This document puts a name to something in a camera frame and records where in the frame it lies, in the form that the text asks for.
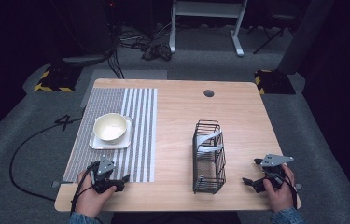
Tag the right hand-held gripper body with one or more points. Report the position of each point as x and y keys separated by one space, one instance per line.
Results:
x=272 y=169

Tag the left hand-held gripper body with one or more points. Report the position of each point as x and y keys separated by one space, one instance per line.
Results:
x=102 y=174

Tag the person's right hand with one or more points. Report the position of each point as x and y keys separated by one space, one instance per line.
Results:
x=280 y=194

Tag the person's left hand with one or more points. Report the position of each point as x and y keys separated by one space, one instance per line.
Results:
x=90 y=199

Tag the grey table clamp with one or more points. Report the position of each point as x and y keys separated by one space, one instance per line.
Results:
x=58 y=184
x=298 y=186

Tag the white square plate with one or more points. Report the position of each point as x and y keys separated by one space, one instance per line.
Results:
x=123 y=143

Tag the cream bowl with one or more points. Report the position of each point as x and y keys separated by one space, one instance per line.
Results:
x=110 y=127

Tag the grey striped placemat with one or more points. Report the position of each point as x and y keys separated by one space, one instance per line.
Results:
x=138 y=130

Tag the grey stand base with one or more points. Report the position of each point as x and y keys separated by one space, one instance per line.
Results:
x=84 y=59

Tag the black tripod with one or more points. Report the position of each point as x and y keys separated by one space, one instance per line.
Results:
x=275 y=29

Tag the dark grey column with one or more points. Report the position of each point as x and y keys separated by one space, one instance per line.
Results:
x=306 y=34

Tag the black yellow-striped base plate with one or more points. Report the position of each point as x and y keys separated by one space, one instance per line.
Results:
x=275 y=82
x=58 y=79

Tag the white metal stand frame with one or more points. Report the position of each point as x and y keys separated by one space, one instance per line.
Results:
x=207 y=9

